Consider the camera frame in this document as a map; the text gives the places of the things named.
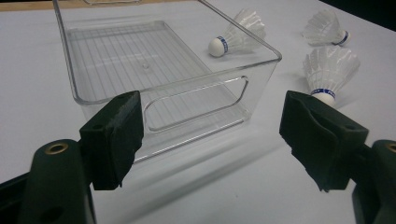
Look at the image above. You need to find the clear plastic storage bin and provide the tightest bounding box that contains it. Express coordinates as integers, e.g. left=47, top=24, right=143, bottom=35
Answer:
left=51, top=0, right=283, bottom=164

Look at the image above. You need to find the white table cover sheet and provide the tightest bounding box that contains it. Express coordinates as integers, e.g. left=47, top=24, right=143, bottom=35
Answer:
left=0, top=0, right=396, bottom=224

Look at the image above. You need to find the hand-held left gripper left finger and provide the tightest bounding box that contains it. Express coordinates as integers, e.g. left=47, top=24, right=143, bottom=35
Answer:
left=78, top=91, right=145, bottom=191

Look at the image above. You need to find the white feather shuttlecock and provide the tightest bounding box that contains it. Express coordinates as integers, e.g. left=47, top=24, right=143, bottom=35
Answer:
left=207, top=7, right=267, bottom=58
left=303, top=46, right=361, bottom=108
left=302, top=8, right=352, bottom=48

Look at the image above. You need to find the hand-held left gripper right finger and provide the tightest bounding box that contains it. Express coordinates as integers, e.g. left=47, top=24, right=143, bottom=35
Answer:
left=278, top=91, right=370, bottom=192

